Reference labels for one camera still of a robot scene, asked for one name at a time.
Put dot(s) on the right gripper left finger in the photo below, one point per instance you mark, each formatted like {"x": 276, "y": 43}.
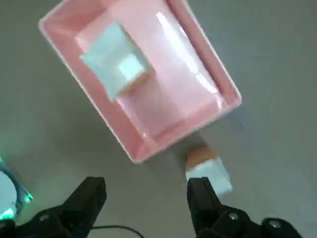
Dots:
{"x": 81, "y": 203}

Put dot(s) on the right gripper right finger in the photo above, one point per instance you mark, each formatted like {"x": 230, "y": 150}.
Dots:
{"x": 205, "y": 205}

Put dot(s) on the kraft paper carton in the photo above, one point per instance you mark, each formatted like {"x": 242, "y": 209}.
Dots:
{"x": 109, "y": 62}
{"x": 214, "y": 173}

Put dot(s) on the pink plastic tray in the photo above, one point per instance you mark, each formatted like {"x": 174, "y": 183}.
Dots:
{"x": 173, "y": 99}

